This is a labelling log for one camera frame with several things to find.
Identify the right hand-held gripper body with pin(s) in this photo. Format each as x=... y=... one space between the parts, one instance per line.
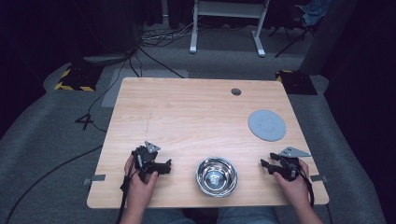
x=290 y=165

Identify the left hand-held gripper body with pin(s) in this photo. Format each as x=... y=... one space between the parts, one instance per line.
x=146 y=159

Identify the person's right hand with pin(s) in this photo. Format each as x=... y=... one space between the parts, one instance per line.
x=294 y=188

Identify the person's left hand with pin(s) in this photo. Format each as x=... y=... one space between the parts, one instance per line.
x=140 y=191

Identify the grey tape strip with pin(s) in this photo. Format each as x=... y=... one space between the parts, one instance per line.
x=94 y=179
x=318 y=178

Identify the round grey mat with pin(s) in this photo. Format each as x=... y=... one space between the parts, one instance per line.
x=266 y=125

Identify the shiny steel bowl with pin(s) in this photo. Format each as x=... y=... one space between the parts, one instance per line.
x=216 y=176

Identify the black folding chair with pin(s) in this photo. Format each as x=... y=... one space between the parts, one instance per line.
x=295 y=32

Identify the blue cloth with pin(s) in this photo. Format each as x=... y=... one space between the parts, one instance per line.
x=314 y=11

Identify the black yellow striped base plate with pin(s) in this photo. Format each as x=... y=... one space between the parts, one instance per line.
x=79 y=77
x=295 y=82

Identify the white desk frame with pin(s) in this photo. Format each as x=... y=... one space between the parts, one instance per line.
x=229 y=25

